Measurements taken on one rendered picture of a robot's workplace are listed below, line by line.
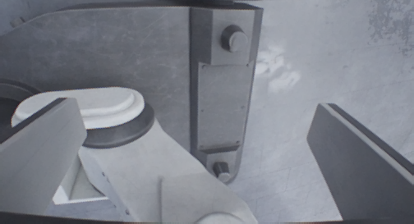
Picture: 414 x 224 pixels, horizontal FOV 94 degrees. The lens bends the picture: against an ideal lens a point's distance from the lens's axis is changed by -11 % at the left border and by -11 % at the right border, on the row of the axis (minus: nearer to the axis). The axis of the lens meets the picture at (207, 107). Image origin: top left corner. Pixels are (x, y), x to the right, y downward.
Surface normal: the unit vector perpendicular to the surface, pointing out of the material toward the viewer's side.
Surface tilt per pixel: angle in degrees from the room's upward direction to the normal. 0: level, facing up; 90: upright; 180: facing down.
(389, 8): 0
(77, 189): 90
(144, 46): 0
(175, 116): 0
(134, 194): 90
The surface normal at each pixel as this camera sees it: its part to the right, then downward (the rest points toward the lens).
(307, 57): 0.21, 0.51
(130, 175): 0.03, -0.86
